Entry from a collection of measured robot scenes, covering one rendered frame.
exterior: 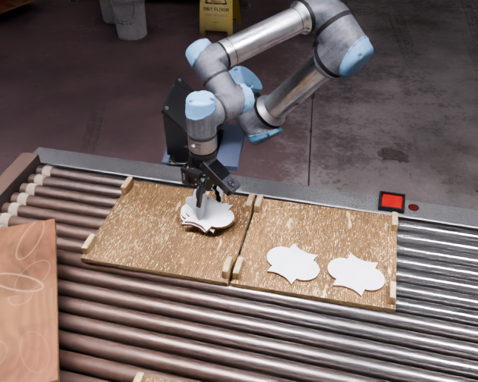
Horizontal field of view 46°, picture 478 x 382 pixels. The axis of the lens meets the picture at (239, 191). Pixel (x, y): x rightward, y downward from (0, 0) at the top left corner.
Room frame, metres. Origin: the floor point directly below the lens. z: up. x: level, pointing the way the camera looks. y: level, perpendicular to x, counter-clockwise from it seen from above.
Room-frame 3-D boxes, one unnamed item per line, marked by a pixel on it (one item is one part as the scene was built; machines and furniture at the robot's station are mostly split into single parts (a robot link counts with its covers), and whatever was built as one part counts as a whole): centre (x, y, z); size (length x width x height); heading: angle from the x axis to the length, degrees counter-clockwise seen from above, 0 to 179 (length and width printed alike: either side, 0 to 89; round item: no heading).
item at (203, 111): (1.23, 0.09, 1.28); 0.09 x 0.08 x 0.11; 131
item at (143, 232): (1.20, 0.19, 0.93); 0.41 x 0.35 x 0.02; 76
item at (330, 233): (1.10, -0.22, 0.93); 0.41 x 0.35 x 0.02; 76
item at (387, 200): (1.30, -0.46, 0.92); 0.06 x 0.06 x 0.01; 74
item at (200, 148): (1.22, 0.09, 1.20); 0.08 x 0.08 x 0.05
